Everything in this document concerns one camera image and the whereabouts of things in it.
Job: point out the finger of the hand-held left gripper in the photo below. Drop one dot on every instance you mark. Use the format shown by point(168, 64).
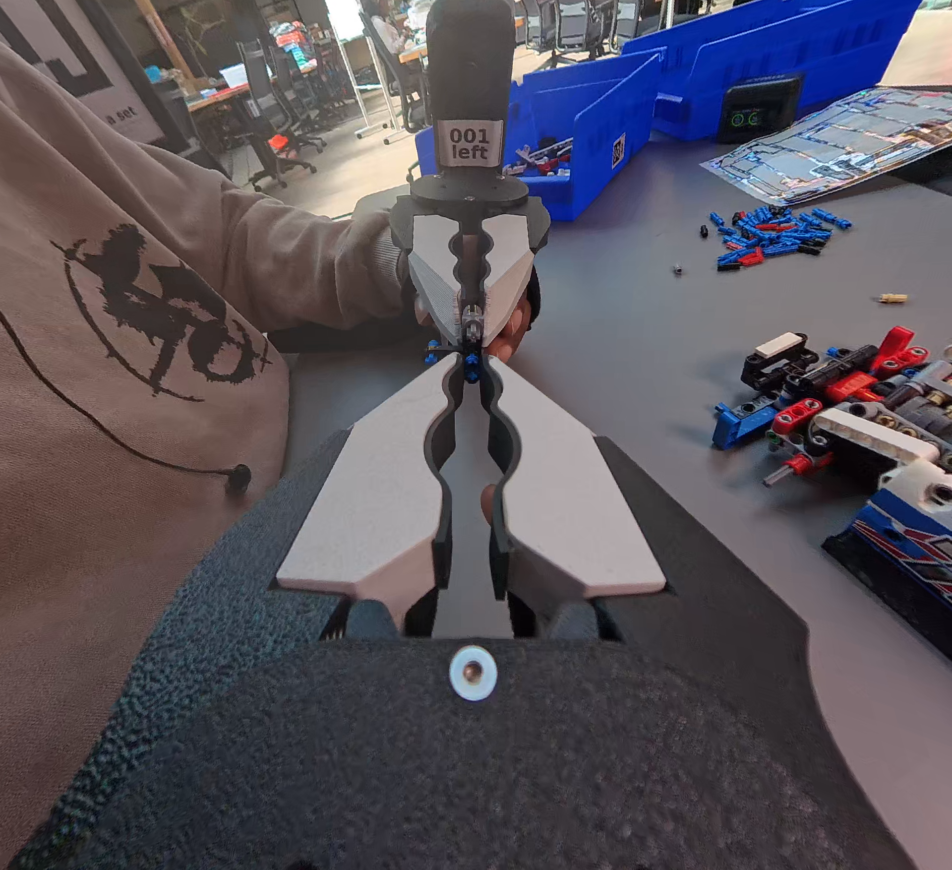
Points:
point(509, 252)
point(430, 252)

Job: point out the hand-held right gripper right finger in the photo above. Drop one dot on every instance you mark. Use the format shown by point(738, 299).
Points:
point(587, 513)

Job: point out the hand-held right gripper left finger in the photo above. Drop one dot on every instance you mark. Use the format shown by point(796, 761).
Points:
point(357, 513)

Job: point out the black brick connector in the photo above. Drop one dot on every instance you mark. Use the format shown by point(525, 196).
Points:
point(471, 319)

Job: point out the person's left forearm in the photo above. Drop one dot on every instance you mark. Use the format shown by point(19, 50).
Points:
point(297, 252)

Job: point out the grey desk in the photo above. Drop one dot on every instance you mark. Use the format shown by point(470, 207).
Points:
point(632, 364)

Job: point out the person's left hand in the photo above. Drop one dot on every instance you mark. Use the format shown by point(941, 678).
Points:
point(509, 334)

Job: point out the person's right hand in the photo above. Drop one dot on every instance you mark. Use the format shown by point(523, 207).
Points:
point(489, 504)

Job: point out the white red black brick heap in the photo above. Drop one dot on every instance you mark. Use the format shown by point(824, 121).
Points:
point(539, 154)

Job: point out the blue plastic bin with label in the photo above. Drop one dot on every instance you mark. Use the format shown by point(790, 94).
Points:
point(595, 141)

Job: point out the person's beige hoodie torso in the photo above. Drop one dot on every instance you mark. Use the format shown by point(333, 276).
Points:
point(111, 587)

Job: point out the pile of blue red pins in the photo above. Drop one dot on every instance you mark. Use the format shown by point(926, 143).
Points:
point(773, 237)

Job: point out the toy brick race car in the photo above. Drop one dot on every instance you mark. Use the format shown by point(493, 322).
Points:
point(855, 423)

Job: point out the black device with green display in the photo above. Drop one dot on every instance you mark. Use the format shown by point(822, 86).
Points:
point(762, 96)

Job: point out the shiny sticker sheet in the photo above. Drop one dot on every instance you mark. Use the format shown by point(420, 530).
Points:
point(840, 148)

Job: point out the large blue plastic bin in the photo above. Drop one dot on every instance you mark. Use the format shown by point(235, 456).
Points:
point(818, 44)

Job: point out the black white printed sign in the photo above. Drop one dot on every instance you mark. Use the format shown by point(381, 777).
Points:
point(44, 7)

